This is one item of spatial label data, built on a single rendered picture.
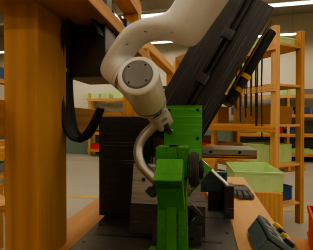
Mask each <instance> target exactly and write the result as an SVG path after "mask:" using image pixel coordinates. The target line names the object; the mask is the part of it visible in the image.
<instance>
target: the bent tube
mask: <svg viewBox="0 0 313 250"><path fill-rule="evenodd" d="M156 131H157V128H156V127H155V126H154V125H153V124H152V123H150V124H149V125H148V126H147V127H145V128H144V129H143V130H142V131H141V132H140V134H139V135H138V137H137V139H136V141H135V144H134V149H133V155H134V161H135V164H136V166H137V168H138V169H139V171H140V172H141V173H142V174H143V175H144V176H145V177H146V178H147V179H148V180H149V181H150V182H151V183H152V184H153V185H154V174H155V172H154V170H153V169H152V168H151V167H150V166H149V165H148V164H147V163H146V161H145V159H144V145H145V143H146V141H147V140H148V138H149V137H150V136H152V135H153V134H154V133H155V132H156Z"/></svg>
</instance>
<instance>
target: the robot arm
mask: <svg viewBox="0 0 313 250"><path fill-rule="evenodd" d="M228 1H229V0H175V1H174V3H173V5H172V6H171V8H170V9H169V10H168V11H166V12H165V13H163V14H160V15H155V16H150V17H146V18H143V19H139V20H137V21H135V22H133V23H131V24H130V25H128V26H127V27H125V28H124V29H123V30H122V31H121V32H120V34H119V35H118V36H117V38H116V39H115V40H114V42H113V43H112V45H111V46H110V48H109V50H108V51H107V53H106V55H105V57H104V58H103V61H102V63H101V66H100V72H101V75H102V76H103V77H104V79H105V80H107V81H108V82H109V83H110V84H111V85H112V86H114V87H115V88H116V89H117V90H118V91H120V92H121V93H122V94H123V95H124V96H125V97H126V99H127V100H128V101H129V103H130V104H131V106H132V107H133V109H134V111H135V112H136V114H137V115H138V116H140V117H142V118H144V119H148V120H149V121H150V122H151V123H152V124H153V125H154V126H155V127H156V128H157V130H158V132H161V131H166V132H167V133H168V134H171V133H172V130H171V129H170V127H169V126H168V125H171V124H172V123H173V119H172V117H171V114H170V112H169V111H168V109H167V108H166V97H165V93H164V89H163V85H162V81H161V77H160V74H159V70H158V67H157V65H156V64H155V63H154V62H153V61H152V60H150V59H148V58H145V57H135V55H136V53H137V52H138V51H139V49H140V48H141V47H142V46H143V45H145V44H146V43H148V42H151V41H154V40H167V41H170V42H173V43H176V44H179V45H182V46H185V47H193V46H195V45H197V44H198V43H199V42H200V41H201V39H202V38H203V37H204V36H205V34H206V33H207V31H208V30H209V28H210V27H211V26H212V24H213V23H214V21H215V20H216V18H217V17H218V16H219V14H220V13H221V11H222V10H223V8H224V7H225V6H226V4H227V3H228Z"/></svg>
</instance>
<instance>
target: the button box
mask: <svg viewBox="0 0 313 250"><path fill-rule="evenodd" d="M265 221H267V220H265V219H264V218H263V217H262V215H258V216H257V218H256V219H255V220H254V222H253V223H252V224H251V226H250V227H249V228H248V233H249V236H250V238H251V241H252V243H253V246H254V248H255V250H296V249H295V248H294V247H292V246H290V245H289V244H288V243H287V242H286V241H285V240H284V237H283V236H282V235H281V233H280V232H279V231H278V230H277V227H276V226H275V225H274V224H273V223H271V222H270V221H267V222H269V223H270V224H271V227H272V228H273V229H274V232H275V233H276V234H277V235H278V236H276V235H275V234H273V233H272V232H271V230H272V229H271V228H269V227H268V225H269V224H267V223H266V222H265ZM269 226H270V225H269ZM272 231H273V230H272Z"/></svg>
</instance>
